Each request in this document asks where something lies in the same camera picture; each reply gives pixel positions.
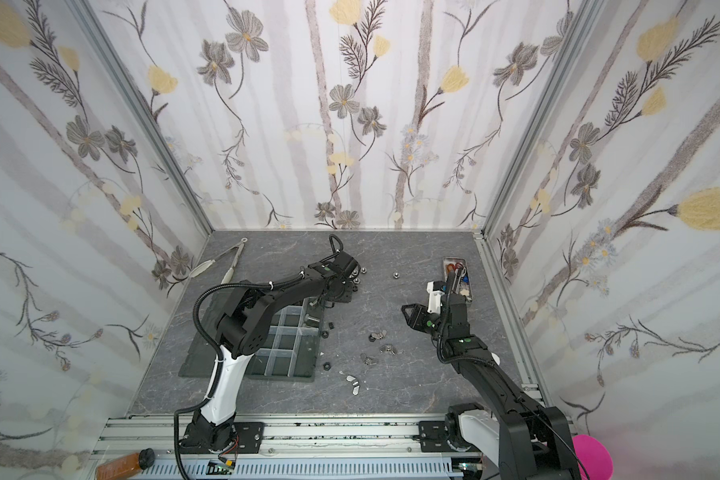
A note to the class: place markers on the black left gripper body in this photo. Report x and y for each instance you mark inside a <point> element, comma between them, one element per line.
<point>344,294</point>

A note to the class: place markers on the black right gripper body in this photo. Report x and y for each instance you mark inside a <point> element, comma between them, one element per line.
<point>426,319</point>

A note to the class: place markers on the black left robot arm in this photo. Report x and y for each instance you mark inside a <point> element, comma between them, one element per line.
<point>234,320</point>

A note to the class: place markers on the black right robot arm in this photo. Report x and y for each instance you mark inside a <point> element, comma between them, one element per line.
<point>521,437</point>

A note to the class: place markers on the dark metal clip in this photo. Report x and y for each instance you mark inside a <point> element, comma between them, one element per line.
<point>367,360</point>
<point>389,349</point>
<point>377,335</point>

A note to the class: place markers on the cream silicone kitchen tongs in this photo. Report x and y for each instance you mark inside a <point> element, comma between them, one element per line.
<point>227,260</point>

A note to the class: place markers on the pink plastic bowl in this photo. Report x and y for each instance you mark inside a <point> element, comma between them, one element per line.
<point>596,461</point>

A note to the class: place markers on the orange bottle black cap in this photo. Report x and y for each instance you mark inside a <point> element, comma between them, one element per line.
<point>126,466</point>

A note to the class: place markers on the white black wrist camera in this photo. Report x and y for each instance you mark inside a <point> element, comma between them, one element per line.
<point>436,291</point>

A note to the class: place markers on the red handled scissors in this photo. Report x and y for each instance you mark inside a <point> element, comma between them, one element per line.
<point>458,268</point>

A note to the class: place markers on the aluminium rail base frame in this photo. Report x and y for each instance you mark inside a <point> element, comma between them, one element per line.
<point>301,446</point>

